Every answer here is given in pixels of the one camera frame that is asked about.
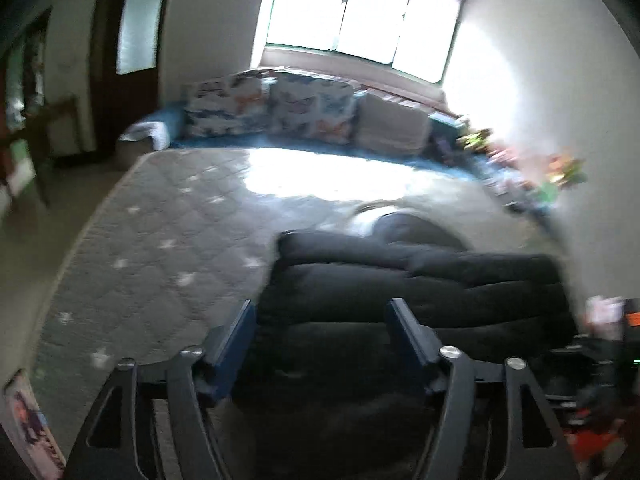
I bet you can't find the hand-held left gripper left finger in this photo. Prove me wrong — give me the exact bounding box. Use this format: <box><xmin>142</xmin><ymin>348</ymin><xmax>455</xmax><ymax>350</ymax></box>
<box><xmin>62</xmin><ymin>299</ymin><xmax>258</xmax><ymax>480</ymax></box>

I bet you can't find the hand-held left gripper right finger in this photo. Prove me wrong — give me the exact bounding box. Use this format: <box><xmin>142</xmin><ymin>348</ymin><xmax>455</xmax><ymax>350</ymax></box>
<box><xmin>384</xmin><ymin>297</ymin><xmax>581</xmax><ymax>480</ymax></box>

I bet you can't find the black puffer jacket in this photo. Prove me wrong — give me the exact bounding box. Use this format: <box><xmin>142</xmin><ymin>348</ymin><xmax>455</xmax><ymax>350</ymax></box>
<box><xmin>235</xmin><ymin>212</ymin><xmax>576</xmax><ymax>480</ymax></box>

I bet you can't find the white plastic bag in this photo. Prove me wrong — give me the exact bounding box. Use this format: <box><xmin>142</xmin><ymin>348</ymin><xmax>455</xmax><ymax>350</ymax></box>
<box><xmin>585</xmin><ymin>295</ymin><xmax>623</xmax><ymax>341</ymax></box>

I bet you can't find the red plastic basket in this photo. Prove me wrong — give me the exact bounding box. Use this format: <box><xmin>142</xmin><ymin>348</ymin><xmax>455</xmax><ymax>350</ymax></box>
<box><xmin>565</xmin><ymin>410</ymin><xmax>631</xmax><ymax>463</ymax></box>

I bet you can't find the grey star quilted mat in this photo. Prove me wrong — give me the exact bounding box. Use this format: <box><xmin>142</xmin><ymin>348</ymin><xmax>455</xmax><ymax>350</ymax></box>
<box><xmin>35</xmin><ymin>147</ymin><xmax>566</xmax><ymax>480</ymax></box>

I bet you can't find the clear plastic bag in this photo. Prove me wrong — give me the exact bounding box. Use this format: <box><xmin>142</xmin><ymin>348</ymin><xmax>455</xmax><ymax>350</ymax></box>
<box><xmin>490</xmin><ymin>165</ymin><xmax>541</xmax><ymax>211</ymax></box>

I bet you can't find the blue sofa bench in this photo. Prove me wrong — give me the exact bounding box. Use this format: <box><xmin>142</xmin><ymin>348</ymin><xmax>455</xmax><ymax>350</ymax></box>
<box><xmin>117</xmin><ymin>107</ymin><xmax>551</xmax><ymax>221</ymax></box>

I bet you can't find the white green plush toy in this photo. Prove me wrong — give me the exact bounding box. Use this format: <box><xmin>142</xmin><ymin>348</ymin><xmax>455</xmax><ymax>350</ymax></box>
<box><xmin>457</xmin><ymin>127</ymin><xmax>493</xmax><ymax>153</ymax></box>

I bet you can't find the white cushion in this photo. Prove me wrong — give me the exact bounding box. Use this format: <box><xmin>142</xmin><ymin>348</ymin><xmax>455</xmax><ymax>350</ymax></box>
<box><xmin>352</xmin><ymin>92</ymin><xmax>433</xmax><ymax>156</ymax></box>

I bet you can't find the printed picture book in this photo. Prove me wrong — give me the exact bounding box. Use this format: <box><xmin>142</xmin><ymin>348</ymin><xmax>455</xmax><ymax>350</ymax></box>
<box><xmin>2</xmin><ymin>367</ymin><xmax>66</xmax><ymax>480</ymax></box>

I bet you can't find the white striped towel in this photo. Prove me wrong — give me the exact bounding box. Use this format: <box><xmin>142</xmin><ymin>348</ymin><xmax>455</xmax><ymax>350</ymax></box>
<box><xmin>120</xmin><ymin>120</ymin><xmax>168</xmax><ymax>151</ymax></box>

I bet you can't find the butterfly print cushion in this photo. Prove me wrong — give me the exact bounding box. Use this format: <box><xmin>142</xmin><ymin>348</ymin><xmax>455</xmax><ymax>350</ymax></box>
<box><xmin>182</xmin><ymin>75</ymin><xmax>271</xmax><ymax>138</ymax></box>
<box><xmin>267</xmin><ymin>72</ymin><xmax>358</xmax><ymax>146</ymax></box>

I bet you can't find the brown wooden door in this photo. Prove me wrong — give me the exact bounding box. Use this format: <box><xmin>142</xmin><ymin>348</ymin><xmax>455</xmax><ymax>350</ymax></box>
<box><xmin>90</xmin><ymin>0</ymin><xmax>176</xmax><ymax>153</ymax></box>

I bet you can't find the green framed window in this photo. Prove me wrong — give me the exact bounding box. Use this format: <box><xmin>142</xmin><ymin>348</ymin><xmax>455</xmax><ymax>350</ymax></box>
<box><xmin>262</xmin><ymin>0</ymin><xmax>463</xmax><ymax>83</ymax></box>

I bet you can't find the wooden shelf with items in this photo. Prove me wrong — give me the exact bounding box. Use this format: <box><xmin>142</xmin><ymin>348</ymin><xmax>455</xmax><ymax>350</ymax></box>
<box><xmin>0</xmin><ymin>10</ymin><xmax>51</xmax><ymax>196</ymax></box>

